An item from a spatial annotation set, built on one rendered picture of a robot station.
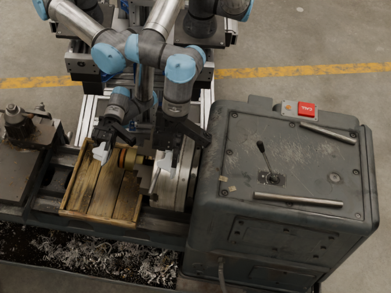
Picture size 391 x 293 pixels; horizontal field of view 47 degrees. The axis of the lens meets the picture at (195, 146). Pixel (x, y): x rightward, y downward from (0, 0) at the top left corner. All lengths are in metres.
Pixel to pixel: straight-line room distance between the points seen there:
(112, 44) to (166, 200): 0.56
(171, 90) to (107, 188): 0.79
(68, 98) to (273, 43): 1.67
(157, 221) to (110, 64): 0.64
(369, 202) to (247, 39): 2.45
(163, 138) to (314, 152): 0.58
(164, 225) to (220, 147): 0.44
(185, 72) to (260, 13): 2.96
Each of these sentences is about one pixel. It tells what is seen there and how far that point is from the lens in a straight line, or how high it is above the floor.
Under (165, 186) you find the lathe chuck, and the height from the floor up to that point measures 1.16.
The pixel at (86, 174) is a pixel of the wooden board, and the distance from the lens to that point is 1.90.
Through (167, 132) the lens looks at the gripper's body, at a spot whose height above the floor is 1.49.
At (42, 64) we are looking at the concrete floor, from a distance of 3.57.
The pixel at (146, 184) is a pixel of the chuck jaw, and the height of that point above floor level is 1.12.
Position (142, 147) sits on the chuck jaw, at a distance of 1.64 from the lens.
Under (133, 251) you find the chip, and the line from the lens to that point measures 2.08.
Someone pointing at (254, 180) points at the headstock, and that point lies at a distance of 1.47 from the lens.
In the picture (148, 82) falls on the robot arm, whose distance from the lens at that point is 1.82.
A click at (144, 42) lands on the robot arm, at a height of 1.64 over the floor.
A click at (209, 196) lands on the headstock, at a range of 1.42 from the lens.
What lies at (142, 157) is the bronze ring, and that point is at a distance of 1.65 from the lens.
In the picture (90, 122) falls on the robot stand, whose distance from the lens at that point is 2.87.
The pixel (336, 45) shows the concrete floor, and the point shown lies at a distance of 3.97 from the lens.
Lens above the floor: 2.50
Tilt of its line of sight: 56 degrees down
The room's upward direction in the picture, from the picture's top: 8 degrees clockwise
